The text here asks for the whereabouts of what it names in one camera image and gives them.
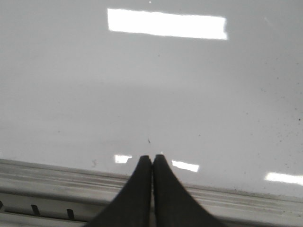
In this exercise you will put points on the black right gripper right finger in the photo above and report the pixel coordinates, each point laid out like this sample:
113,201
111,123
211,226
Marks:
174,206

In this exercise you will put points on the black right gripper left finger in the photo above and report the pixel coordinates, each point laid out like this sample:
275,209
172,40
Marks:
131,207

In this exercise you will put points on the white whiteboard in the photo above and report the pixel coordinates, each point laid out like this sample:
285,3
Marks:
216,86

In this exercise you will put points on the white marker tray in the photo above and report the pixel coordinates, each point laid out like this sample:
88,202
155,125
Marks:
43,213

